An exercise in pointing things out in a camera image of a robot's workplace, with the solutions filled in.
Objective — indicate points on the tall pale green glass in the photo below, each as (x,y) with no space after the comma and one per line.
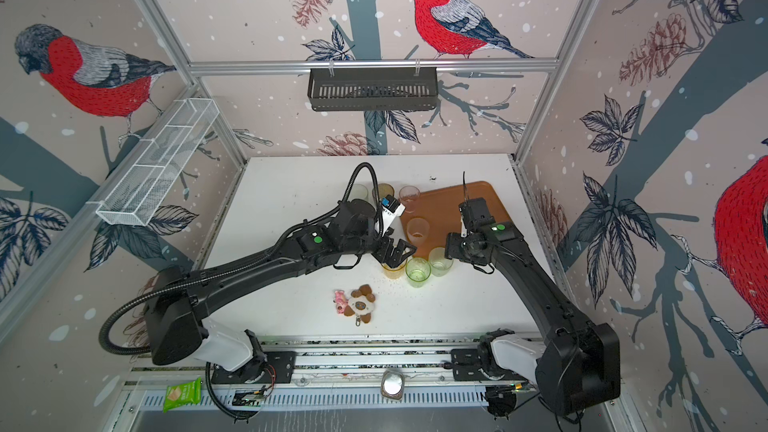
(359,192)

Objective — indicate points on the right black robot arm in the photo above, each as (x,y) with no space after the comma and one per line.
(577,363)

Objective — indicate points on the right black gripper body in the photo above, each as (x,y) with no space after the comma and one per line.
(461,246)

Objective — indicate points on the brown flower plush keychain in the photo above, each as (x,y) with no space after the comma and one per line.
(360,304)

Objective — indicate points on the tall brown textured glass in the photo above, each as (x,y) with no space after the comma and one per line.
(383,190)

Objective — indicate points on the black hanging wire basket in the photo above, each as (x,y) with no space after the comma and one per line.
(373,89)

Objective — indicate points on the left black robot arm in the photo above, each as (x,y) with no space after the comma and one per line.
(179,318)

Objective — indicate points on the silver round knob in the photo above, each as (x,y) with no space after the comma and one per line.
(392,385)

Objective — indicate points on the brown plastic tray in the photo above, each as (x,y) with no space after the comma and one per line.
(440,208)

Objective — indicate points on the bright green clear glass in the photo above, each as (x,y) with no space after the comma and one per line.
(418,271)

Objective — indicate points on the pale green textured glass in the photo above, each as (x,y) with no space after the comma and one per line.
(440,264)

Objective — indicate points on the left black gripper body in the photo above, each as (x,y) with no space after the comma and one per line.
(382,250)

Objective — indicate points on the yellow clear glass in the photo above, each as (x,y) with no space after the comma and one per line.
(394,272)

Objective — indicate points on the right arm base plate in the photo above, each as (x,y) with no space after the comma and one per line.
(466,367)

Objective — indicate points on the pink ribbed clear glass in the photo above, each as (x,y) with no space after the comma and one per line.
(409,196)

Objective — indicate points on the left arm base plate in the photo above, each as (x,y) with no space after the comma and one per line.
(277,367)

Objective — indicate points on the green snack packet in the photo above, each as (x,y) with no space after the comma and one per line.
(181,395)

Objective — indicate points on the white mesh wall shelf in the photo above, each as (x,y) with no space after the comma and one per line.
(162,156)

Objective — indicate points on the pink textured glass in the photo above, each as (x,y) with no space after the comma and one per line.
(417,231)

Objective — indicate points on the pink small toy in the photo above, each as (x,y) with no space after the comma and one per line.
(341,302)

